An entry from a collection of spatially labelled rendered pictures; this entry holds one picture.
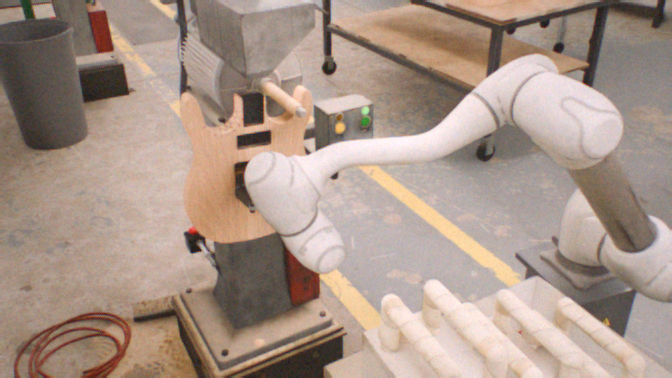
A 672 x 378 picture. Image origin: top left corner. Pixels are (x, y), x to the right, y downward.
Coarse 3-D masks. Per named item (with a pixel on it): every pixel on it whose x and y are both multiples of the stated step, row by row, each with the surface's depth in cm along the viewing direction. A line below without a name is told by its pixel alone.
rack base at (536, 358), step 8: (512, 328) 125; (512, 336) 123; (520, 336) 123; (520, 344) 121; (528, 344) 121; (528, 352) 119; (536, 352) 119; (536, 360) 118; (544, 360) 118; (544, 368) 116; (552, 368) 116; (512, 376) 114; (544, 376) 114; (552, 376) 114
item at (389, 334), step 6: (384, 312) 105; (384, 318) 105; (390, 318) 105; (384, 324) 106; (390, 324) 105; (384, 330) 106; (390, 330) 106; (396, 330) 106; (384, 336) 107; (390, 336) 107; (396, 336) 107; (384, 342) 108; (390, 342) 107; (396, 342) 108; (384, 348) 108; (390, 348) 108; (396, 348) 109
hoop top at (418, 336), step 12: (384, 300) 104; (396, 300) 103; (396, 312) 101; (408, 312) 101; (396, 324) 101; (408, 324) 99; (420, 324) 99; (408, 336) 98; (420, 336) 97; (432, 336) 97; (420, 348) 96; (432, 348) 94; (432, 360) 93; (444, 360) 92; (444, 372) 91; (456, 372) 91
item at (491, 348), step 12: (432, 288) 106; (444, 288) 106; (432, 300) 106; (444, 300) 104; (456, 300) 103; (444, 312) 103; (456, 312) 101; (468, 312) 101; (456, 324) 101; (468, 324) 99; (480, 324) 99; (468, 336) 98; (480, 336) 97; (492, 336) 96; (480, 348) 96; (492, 348) 94; (504, 348) 94; (492, 360) 94; (504, 360) 94
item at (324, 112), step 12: (348, 96) 200; (360, 96) 200; (324, 108) 192; (336, 108) 192; (348, 108) 192; (360, 108) 193; (372, 108) 196; (324, 120) 192; (348, 120) 193; (360, 120) 195; (372, 120) 198; (324, 132) 194; (336, 132) 192; (348, 132) 195; (360, 132) 197; (372, 132) 200; (324, 144) 196
